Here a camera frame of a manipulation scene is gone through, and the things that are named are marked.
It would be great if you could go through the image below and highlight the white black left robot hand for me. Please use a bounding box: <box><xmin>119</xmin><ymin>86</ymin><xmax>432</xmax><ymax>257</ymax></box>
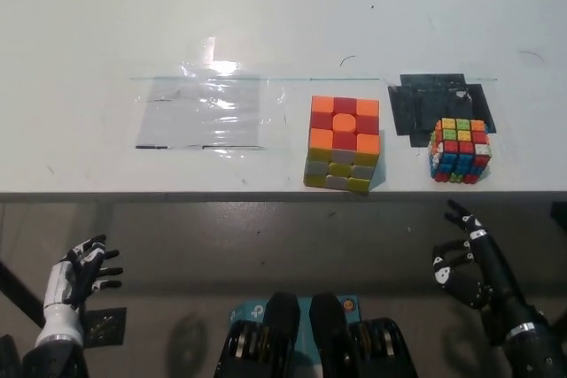
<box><xmin>35</xmin><ymin>234</ymin><xmax>124</xmax><ymax>348</ymax></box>

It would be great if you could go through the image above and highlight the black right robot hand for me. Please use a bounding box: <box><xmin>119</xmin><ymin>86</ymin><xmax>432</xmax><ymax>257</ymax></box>
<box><xmin>431</xmin><ymin>199</ymin><xmax>550</xmax><ymax>346</ymax></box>

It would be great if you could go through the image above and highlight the small multicolour studded puzzle cube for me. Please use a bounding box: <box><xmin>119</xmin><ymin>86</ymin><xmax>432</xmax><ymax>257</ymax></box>
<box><xmin>427</xmin><ymin>117</ymin><xmax>493</xmax><ymax>185</ymax></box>

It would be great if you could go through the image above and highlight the large orange red puzzle cube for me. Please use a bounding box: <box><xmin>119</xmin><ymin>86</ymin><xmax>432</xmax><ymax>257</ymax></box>
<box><xmin>303</xmin><ymin>95</ymin><xmax>383</xmax><ymax>196</ymax></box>

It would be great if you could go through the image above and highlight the black diagonal table leg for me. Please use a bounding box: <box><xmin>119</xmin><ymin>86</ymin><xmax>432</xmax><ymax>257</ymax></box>
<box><xmin>0</xmin><ymin>258</ymin><xmax>45</xmax><ymax>330</ymax></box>

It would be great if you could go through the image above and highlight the black square floor marker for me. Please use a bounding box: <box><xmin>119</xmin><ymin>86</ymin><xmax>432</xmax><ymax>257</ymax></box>
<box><xmin>82</xmin><ymin>306</ymin><xmax>128</xmax><ymax>347</ymax></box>

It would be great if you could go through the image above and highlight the black tape patch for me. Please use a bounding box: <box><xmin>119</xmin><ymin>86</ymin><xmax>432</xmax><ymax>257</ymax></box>
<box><xmin>387</xmin><ymin>73</ymin><xmax>498</xmax><ymax>149</ymax></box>

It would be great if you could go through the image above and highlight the clear plastic covered grey sheet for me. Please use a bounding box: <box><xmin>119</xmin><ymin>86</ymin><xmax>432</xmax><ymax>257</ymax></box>
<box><xmin>130</xmin><ymin>58</ymin><xmax>289</xmax><ymax>158</ymax></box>

